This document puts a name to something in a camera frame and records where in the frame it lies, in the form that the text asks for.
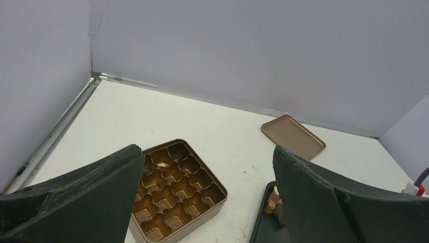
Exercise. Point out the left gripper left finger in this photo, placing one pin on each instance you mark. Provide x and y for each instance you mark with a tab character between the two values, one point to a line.
91	204

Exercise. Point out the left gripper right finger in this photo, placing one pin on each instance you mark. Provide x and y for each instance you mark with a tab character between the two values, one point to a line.
323	206

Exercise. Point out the gold chocolate box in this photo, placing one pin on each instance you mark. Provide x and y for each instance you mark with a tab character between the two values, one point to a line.
179	195

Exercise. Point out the black plastic tray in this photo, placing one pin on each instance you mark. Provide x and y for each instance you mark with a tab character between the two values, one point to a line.
267	228

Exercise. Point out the brown box lid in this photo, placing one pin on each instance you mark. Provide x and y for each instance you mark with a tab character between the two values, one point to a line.
292	135

